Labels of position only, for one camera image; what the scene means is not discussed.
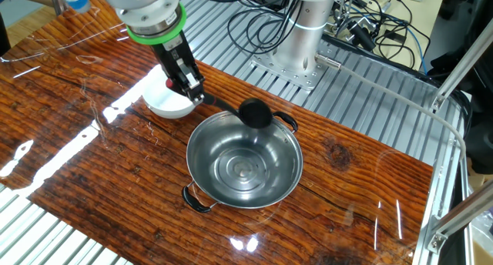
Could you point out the aluminium frame strut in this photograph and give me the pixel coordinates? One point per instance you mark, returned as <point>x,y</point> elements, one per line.
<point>462,70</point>
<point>462,218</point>
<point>56,3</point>

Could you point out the black clamp on metal stand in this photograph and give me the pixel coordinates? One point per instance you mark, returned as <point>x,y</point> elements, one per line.
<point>362,35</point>

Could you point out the black ladle with red end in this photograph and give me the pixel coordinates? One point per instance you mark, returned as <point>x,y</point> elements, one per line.
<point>256,113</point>

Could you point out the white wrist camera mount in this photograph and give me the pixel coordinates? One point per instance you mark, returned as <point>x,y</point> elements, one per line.
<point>79,3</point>

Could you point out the large black object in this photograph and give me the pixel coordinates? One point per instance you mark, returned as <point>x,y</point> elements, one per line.
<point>481,134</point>

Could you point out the white ceramic bowl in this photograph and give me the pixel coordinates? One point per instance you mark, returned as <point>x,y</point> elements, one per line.
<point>165,103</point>

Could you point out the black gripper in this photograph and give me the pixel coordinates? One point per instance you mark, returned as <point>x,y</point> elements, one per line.
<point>171,55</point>

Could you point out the wood grain table mat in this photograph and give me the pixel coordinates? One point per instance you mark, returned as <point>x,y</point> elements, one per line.
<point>346,203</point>

